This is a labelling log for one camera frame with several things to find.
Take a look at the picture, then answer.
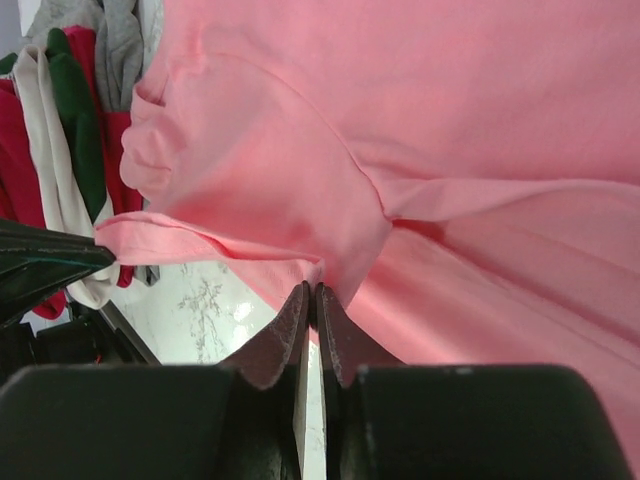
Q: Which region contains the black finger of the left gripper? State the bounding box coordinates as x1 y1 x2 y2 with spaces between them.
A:
1 219 115 328

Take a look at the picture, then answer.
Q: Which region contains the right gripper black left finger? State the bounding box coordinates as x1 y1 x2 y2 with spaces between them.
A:
219 281 311 390

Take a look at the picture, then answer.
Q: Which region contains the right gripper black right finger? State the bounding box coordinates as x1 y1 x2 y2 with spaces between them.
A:
314 283 400 388

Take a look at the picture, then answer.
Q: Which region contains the pink t shirt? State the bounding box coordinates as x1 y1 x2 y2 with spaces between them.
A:
93 0 640 366

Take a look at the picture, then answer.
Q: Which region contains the folded white t shirt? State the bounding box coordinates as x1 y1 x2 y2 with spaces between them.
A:
12 44 121 310

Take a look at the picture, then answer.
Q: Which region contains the folded red t shirt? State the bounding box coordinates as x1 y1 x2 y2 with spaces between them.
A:
0 24 146 321

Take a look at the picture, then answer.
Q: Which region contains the folded green t shirt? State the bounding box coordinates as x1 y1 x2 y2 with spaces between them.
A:
0 27 109 221

